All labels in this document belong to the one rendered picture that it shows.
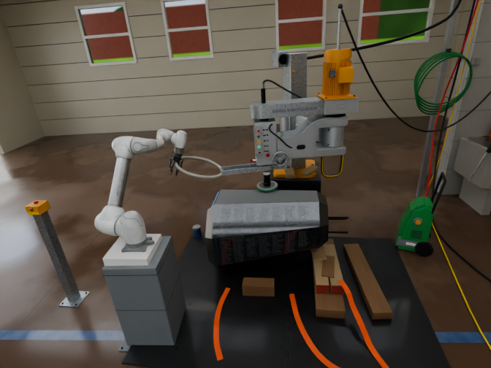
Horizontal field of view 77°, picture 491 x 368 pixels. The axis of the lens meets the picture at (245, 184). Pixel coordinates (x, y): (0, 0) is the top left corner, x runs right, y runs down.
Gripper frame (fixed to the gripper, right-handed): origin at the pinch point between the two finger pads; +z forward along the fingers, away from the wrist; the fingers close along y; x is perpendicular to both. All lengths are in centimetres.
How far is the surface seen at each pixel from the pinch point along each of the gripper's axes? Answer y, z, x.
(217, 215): 35, 22, -43
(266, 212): 73, 6, -64
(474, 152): 340, -91, -75
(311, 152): 110, -54, -54
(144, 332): -28, 100, -95
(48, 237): -100, 69, -6
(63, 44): -125, -33, 755
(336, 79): 105, -121, -57
